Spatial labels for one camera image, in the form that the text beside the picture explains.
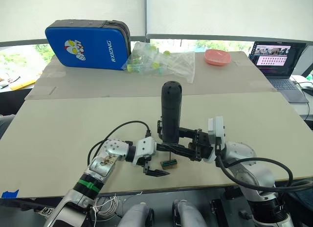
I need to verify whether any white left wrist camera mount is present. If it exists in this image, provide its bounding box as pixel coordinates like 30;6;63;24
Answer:
133;136;157;167

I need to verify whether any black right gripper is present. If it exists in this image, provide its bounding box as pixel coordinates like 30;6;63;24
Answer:
168;127;214;163

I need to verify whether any white roller blind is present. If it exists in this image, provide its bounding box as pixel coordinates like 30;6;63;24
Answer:
0;0;144;42
146;0;313;41

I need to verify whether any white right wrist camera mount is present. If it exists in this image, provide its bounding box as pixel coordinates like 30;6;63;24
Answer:
204;115;226;164

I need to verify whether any beige cardboard sheet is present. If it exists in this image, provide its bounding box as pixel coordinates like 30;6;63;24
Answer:
0;91;313;199

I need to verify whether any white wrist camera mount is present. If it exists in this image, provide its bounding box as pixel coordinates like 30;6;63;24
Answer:
204;115;226;164
133;136;157;167

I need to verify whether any grey rounded shape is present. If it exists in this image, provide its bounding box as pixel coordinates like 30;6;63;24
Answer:
172;199;208;227
121;203;155;227

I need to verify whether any clear plastic bag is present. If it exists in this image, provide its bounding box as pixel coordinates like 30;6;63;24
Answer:
121;42;196;84

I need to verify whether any black gripper body part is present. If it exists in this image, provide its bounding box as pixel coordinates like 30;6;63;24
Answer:
156;115;164;140

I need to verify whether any grey open laptop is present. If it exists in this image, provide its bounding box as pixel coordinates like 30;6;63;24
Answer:
248;40;310;104

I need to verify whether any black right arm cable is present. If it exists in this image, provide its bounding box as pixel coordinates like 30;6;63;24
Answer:
215;145;313;194

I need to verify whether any black flat bar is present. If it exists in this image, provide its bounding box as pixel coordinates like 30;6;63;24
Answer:
0;197;62;213

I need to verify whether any blue tape piece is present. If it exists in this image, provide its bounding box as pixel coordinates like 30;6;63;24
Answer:
1;189;20;199

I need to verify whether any white wire coil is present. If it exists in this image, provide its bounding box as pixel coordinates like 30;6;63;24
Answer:
92;190;143;222

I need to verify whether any pink plastic bowl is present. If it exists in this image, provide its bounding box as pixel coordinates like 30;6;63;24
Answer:
204;49;232;66

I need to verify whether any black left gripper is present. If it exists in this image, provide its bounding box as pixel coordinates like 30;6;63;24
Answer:
143;143;178;177

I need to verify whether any yellow envelope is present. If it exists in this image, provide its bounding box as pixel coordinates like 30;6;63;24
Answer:
9;76;37;91

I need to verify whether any small brown green workpiece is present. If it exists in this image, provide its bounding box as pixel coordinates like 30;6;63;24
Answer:
160;159;179;170

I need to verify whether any blue cartoon print case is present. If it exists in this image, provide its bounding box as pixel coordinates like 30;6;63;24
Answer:
45;20;132;71

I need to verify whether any white side desk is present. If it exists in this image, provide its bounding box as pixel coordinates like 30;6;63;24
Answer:
290;74;313;120

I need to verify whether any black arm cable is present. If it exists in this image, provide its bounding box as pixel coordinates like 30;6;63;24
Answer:
87;120;152;169
215;145;313;194

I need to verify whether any black metal bracket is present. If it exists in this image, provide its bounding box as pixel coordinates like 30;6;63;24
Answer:
209;199;229;227

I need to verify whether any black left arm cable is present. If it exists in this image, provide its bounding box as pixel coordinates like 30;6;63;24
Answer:
87;120;152;169

